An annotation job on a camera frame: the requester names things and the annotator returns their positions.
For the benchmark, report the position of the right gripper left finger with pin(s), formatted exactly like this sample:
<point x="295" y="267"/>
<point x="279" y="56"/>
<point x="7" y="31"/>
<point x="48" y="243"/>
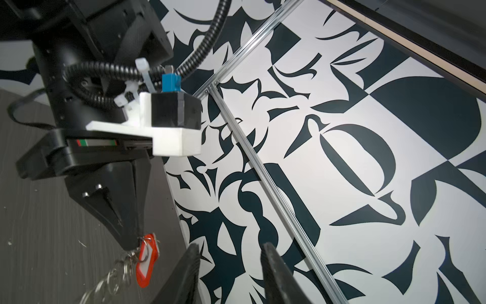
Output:
<point x="181" y="286"/>

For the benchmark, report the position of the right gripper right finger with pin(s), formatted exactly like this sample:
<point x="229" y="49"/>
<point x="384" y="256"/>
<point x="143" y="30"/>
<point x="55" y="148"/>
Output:
<point x="279" y="283"/>

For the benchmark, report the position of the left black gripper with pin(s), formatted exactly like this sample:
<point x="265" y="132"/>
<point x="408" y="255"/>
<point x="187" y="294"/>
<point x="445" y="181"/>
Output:
<point x="115" y="188"/>

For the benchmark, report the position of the red key tag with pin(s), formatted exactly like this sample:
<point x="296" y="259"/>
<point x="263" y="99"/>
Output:
<point x="148" y="255"/>

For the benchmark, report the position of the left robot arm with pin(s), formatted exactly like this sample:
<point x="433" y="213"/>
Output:
<point x="85" y="51"/>

